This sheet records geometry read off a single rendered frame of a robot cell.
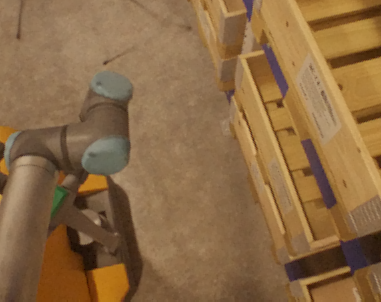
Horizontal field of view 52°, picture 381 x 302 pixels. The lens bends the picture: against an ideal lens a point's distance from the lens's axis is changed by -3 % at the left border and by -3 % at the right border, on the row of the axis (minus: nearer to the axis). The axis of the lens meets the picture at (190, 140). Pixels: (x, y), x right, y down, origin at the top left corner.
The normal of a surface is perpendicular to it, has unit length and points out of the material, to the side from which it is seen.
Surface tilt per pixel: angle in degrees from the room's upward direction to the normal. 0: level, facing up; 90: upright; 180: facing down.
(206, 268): 0
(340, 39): 0
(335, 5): 0
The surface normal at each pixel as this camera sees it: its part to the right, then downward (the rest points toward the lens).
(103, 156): 0.21, 0.76
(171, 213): -0.02, -0.37
